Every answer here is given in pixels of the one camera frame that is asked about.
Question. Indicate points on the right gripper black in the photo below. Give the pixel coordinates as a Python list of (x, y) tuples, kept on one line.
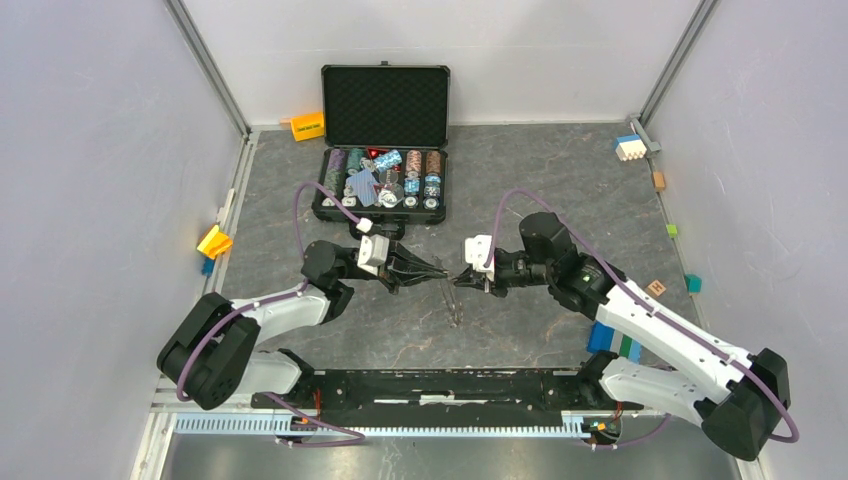
[(466, 278)]

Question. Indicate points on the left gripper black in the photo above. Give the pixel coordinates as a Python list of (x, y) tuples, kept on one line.
[(392, 277)]

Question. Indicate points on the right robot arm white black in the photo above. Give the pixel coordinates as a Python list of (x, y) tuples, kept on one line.
[(737, 398)]

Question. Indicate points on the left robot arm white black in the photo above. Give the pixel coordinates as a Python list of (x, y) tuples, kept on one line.
[(212, 357)]

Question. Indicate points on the blue playing card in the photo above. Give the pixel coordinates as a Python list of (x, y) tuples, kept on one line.
[(364, 186)]

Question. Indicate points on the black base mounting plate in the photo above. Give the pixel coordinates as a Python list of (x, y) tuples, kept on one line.
[(477, 398)]

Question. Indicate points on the black poker chip case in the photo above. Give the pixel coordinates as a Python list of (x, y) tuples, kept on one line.
[(393, 121)]

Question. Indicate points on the blue green toy brick stack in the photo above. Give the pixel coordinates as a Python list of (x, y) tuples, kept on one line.
[(605, 338)]

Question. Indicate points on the yellow box at back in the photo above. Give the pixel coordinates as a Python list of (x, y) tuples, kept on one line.
[(308, 126)]

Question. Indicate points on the wooden letter cube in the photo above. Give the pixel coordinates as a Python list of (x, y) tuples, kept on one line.
[(655, 288)]

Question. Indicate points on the yellow orange block left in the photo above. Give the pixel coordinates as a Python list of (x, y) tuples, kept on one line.
[(214, 243)]

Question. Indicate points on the small blue block left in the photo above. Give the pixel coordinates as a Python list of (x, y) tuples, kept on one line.
[(207, 267)]

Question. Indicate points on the blue white toy brick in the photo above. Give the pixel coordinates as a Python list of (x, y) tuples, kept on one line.
[(630, 147)]

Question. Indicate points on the orange wooden cube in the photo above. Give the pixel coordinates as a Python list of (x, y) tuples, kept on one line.
[(659, 181)]

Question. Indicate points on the teal small cube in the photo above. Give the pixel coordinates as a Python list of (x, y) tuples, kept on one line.
[(693, 283)]

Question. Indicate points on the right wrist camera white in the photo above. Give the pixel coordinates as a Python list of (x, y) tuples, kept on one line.
[(476, 251)]

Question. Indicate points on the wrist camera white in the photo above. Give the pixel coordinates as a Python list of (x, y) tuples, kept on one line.
[(373, 249), (476, 251)]

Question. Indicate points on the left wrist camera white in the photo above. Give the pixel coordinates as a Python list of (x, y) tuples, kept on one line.
[(373, 249)]

